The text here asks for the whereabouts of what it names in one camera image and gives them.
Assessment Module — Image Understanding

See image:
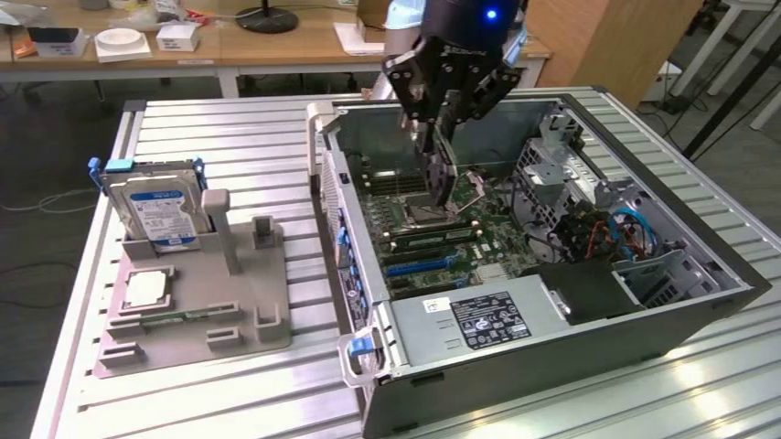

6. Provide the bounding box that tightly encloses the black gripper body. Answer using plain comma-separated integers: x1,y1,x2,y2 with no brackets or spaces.
419,0,519,92

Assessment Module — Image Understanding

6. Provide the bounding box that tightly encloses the graphics card with black fan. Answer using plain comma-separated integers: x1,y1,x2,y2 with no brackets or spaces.
411,89,462,209

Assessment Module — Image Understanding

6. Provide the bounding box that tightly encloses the cardboard box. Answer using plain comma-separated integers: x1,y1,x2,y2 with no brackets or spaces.
357,0,395,29

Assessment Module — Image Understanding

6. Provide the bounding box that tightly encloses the metal socket cover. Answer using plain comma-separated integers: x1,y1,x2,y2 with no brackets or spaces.
454,167,493,209

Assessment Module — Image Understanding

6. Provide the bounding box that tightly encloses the metal disk bay cage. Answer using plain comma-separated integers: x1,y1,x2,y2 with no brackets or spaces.
514,136,612,216

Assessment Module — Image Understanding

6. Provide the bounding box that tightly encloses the wooden cabinet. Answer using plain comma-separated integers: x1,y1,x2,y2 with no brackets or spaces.
523,0,704,111

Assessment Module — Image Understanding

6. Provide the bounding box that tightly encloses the wooden desk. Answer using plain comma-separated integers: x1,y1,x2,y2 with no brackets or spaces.
0,0,554,100

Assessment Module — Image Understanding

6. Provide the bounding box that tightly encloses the CPU socket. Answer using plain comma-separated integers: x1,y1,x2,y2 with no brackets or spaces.
395,191,465,228

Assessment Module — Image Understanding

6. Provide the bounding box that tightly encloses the white floor unit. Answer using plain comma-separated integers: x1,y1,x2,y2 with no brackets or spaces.
640,61,682,109

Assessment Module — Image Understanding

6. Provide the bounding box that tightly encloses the black lamp base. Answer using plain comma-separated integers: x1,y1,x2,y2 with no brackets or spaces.
234,0,301,34

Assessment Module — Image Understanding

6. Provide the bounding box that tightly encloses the RAM stick in motherboard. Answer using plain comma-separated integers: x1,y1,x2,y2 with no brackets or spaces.
389,227,478,251

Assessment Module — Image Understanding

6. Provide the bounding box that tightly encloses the green motherboard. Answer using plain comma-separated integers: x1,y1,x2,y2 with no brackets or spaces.
357,155,542,294

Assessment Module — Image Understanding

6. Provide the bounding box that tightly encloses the black expansion slot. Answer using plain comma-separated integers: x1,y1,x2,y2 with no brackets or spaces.
381,249,450,267

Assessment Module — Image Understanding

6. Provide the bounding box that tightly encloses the small white box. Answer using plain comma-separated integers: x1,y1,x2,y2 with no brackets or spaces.
155,21,202,52

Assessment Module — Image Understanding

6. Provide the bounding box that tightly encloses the clear plastic bag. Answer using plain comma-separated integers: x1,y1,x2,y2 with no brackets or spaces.
108,6,188,28

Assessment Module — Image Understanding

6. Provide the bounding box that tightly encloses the metal drive cage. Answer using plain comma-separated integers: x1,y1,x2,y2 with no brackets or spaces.
609,249,728,315

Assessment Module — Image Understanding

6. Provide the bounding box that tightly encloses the white tape roll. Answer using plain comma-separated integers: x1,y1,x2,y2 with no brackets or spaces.
94,27,154,64

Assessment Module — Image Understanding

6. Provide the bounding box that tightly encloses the hard disk in blue caddy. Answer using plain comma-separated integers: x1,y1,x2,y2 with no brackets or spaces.
88,155,212,255

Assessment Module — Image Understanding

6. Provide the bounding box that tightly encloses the grey power supply with label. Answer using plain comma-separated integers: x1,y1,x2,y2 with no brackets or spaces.
389,273,573,369

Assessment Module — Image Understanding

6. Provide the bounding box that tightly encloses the white box with black top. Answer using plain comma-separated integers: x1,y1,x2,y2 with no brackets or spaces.
27,26,88,59

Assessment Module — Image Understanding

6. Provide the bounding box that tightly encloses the black open PC case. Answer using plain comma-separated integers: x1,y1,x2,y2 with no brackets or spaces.
306,93,772,438

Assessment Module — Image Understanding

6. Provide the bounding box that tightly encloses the silver CPU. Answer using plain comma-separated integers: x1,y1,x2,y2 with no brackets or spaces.
123,272,171,311

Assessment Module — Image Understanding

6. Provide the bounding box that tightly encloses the green RAM stick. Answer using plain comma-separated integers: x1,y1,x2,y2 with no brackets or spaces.
138,306,216,325

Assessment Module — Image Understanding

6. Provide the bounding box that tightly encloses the grey parts rack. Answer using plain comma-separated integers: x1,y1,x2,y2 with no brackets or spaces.
91,188,295,380

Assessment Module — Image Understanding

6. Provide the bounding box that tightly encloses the orange packet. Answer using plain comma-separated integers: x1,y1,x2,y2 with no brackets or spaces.
9,35,39,59

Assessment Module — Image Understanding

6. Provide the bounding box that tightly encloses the silver foil bag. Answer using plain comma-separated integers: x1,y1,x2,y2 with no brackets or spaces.
0,0,58,27

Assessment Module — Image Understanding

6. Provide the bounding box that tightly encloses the black wire bundle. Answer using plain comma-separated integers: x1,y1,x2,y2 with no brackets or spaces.
509,180,588,266

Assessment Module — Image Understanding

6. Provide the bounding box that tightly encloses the blue wire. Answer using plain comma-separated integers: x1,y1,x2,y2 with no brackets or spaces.
609,208,660,260

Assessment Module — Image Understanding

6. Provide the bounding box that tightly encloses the red wire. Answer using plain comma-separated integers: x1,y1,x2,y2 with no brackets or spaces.
589,219,616,262

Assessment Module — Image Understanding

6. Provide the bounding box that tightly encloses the white desk frame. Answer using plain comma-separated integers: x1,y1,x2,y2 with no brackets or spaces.
670,0,781,129

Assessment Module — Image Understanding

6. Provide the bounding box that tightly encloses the light grey case handle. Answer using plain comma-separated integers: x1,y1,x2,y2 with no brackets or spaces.
337,327,386,389

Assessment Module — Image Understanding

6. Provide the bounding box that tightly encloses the white floor cable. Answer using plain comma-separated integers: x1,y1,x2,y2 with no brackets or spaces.
0,186,99,214

